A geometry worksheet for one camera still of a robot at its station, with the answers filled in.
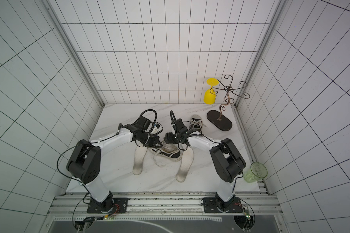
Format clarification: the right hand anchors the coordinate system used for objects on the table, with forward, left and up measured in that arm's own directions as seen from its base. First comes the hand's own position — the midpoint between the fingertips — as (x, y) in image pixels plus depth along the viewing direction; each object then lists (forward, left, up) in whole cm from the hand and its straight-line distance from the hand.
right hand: (170, 135), depth 93 cm
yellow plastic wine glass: (+21, -25, +17) cm, 37 cm away
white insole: (-11, +19, -6) cm, 23 cm away
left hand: (-11, +5, +2) cm, 12 cm away
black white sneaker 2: (+10, -17, +1) cm, 20 cm away
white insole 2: (-15, -12, -6) cm, 20 cm away
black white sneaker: (-12, -2, 0) cm, 12 cm away
